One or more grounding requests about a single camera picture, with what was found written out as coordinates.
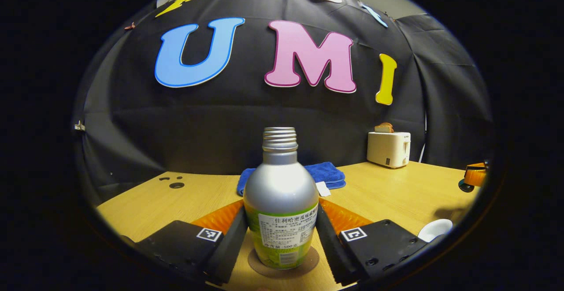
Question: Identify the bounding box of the black backdrop cloth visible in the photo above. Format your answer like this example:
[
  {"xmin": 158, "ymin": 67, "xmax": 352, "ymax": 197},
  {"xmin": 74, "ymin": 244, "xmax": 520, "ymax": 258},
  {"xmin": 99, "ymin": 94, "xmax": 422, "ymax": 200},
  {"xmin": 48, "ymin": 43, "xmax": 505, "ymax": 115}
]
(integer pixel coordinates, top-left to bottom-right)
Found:
[{"xmin": 73, "ymin": 0, "xmax": 494, "ymax": 203}]

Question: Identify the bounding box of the folded blue towel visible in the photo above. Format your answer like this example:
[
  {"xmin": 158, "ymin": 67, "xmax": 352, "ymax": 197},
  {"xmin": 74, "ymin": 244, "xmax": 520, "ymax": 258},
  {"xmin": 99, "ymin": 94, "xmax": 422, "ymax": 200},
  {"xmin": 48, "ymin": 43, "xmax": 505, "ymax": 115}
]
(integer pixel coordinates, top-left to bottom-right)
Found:
[{"xmin": 237, "ymin": 162, "xmax": 346, "ymax": 197}]

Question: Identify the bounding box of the silver green-label water bottle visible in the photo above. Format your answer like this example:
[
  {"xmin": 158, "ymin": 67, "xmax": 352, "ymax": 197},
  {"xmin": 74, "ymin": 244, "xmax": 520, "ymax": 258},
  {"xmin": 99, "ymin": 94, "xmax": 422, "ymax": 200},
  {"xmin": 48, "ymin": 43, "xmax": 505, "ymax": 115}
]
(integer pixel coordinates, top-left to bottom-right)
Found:
[{"xmin": 243, "ymin": 127, "xmax": 319, "ymax": 270}]

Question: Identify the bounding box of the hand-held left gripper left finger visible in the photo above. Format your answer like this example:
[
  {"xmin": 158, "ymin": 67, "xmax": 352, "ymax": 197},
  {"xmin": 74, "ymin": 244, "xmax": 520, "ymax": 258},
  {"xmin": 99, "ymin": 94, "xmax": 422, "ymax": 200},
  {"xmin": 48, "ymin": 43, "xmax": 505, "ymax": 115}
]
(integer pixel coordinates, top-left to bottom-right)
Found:
[{"xmin": 121, "ymin": 200, "xmax": 249, "ymax": 286}]

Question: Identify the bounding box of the round brown coaster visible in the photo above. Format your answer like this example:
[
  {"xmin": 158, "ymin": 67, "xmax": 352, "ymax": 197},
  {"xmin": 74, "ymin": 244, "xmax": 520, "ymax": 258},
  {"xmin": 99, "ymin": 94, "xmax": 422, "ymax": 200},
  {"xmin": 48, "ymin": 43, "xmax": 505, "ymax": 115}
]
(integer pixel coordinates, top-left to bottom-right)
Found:
[{"xmin": 248, "ymin": 246, "xmax": 319, "ymax": 280}]

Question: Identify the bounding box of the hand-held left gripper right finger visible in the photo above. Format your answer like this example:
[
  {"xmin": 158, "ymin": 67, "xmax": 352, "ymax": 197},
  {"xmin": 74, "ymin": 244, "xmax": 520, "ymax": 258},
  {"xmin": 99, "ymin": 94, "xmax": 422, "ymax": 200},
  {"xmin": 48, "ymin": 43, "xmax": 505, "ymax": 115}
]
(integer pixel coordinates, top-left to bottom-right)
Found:
[{"xmin": 315, "ymin": 198, "xmax": 441, "ymax": 286}]

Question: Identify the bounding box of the white teacup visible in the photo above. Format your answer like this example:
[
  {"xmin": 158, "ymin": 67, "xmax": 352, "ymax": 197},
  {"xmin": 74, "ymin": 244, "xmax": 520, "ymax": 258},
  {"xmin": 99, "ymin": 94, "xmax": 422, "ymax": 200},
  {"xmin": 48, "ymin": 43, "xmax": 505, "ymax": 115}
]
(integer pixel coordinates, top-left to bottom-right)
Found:
[{"xmin": 417, "ymin": 219, "xmax": 453, "ymax": 243}]

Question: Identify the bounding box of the white toaster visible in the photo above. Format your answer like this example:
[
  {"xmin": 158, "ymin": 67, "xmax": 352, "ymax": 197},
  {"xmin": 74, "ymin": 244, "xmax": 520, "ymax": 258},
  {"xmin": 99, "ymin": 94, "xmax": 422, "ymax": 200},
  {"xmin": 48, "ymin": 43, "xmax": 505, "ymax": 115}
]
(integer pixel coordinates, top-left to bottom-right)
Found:
[{"xmin": 367, "ymin": 131, "xmax": 411, "ymax": 169}]

